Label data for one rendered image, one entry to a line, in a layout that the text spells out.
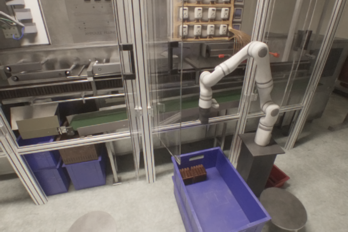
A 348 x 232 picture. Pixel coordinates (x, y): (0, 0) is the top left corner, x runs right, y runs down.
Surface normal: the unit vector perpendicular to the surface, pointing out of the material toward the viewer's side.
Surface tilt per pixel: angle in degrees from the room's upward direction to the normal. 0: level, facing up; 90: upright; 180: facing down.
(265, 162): 90
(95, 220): 0
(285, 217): 0
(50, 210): 0
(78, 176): 90
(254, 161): 90
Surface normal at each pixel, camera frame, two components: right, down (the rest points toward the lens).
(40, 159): 0.26, 0.45
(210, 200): 0.00, -0.88
